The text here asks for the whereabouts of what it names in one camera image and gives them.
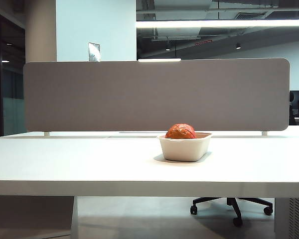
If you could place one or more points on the silver wall plate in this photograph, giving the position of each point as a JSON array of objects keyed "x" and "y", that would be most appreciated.
[{"x": 94, "y": 51}]

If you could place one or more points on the orange fruit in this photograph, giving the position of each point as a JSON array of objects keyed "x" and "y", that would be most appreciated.
[{"x": 180, "y": 130}]

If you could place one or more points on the white bar behind divider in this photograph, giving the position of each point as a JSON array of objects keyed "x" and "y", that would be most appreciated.
[{"x": 159, "y": 60}]

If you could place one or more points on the black office chair base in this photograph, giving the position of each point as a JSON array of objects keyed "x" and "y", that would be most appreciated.
[{"x": 235, "y": 205}]

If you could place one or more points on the black hanging ceiling lamp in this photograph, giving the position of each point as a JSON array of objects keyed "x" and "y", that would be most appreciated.
[{"x": 168, "y": 48}]

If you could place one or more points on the long ceiling light strip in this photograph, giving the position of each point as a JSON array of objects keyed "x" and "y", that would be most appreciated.
[{"x": 221, "y": 23}]

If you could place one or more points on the beige paper lunchbox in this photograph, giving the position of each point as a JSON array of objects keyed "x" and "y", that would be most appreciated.
[{"x": 184, "y": 149}]

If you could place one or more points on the white solid table leg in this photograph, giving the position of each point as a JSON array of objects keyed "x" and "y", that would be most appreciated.
[{"x": 32, "y": 216}]

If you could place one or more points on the grey desk divider panel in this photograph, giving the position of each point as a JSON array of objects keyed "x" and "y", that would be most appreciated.
[{"x": 152, "y": 94}]

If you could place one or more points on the white perforated table leg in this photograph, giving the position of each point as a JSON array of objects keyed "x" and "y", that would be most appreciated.
[{"x": 292, "y": 219}]

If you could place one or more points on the black ceiling spot lamp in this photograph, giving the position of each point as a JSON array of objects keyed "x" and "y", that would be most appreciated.
[{"x": 238, "y": 46}]

